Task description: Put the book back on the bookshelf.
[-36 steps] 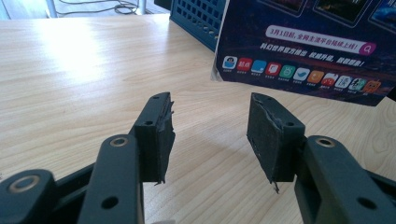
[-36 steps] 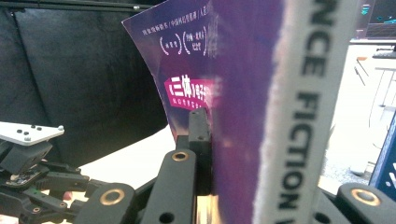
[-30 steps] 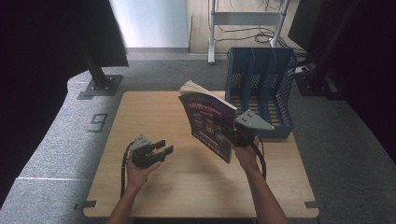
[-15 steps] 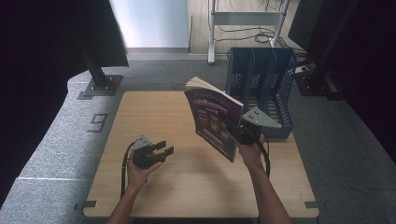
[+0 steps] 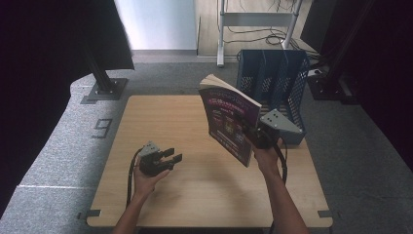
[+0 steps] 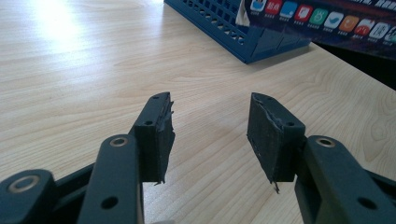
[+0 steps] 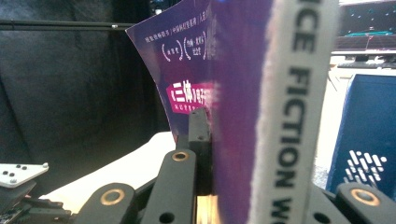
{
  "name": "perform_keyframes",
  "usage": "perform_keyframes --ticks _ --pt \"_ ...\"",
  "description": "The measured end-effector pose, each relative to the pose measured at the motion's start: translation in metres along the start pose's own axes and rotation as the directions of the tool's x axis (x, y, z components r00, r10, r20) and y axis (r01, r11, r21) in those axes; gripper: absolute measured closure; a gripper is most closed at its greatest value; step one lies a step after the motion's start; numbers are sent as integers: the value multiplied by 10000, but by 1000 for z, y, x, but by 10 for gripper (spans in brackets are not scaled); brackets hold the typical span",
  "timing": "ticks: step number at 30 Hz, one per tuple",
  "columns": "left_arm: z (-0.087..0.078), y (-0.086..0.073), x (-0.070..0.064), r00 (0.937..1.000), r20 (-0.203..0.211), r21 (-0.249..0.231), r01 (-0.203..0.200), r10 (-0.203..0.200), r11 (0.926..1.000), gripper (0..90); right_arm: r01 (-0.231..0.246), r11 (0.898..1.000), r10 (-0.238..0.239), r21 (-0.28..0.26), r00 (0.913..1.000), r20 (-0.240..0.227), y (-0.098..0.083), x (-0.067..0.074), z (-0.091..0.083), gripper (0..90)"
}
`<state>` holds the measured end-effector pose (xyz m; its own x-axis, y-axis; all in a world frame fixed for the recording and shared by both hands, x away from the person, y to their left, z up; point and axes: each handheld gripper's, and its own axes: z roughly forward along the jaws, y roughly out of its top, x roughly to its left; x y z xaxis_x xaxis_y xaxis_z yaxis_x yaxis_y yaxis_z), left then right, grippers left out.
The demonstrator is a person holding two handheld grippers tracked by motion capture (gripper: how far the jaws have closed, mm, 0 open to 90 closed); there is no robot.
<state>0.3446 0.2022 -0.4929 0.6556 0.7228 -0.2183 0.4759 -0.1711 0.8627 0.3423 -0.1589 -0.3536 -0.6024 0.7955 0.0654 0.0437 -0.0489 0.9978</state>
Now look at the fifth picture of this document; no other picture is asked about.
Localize blue mesh file rack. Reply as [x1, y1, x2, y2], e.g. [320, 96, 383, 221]
[236, 49, 311, 146]

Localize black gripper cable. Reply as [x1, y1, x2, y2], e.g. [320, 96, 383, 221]
[273, 137, 289, 187]
[125, 147, 144, 210]

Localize white board panel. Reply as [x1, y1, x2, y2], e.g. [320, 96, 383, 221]
[113, 0, 202, 57]

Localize black floor cables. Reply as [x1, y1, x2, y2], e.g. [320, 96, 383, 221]
[223, 0, 323, 63]

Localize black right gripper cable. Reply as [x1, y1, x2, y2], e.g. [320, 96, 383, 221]
[273, 137, 289, 187]

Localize purple magazine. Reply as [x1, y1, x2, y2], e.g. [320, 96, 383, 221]
[198, 73, 263, 169]

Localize person's left hand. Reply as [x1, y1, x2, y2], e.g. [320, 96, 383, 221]
[132, 155, 171, 200]

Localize dark curtain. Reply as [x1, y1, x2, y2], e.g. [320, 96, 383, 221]
[300, 0, 413, 172]
[0, 0, 135, 216]

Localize black post with base plate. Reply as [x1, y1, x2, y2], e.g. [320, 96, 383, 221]
[82, 48, 130, 101]
[306, 0, 374, 105]

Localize grey table bracket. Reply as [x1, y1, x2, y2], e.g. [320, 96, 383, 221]
[76, 209, 102, 220]

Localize person's right hand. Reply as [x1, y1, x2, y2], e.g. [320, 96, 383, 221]
[252, 136, 284, 179]

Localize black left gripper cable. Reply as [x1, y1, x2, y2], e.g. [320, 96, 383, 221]
[125, 147, 144, 210]

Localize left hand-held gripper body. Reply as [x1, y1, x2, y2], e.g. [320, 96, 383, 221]
[138, 140, 172, 178]

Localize white metal stand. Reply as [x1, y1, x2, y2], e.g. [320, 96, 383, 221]
[216, 0, 305, 68]

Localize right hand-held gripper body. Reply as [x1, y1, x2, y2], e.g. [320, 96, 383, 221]
[252, 108, 305, 150]

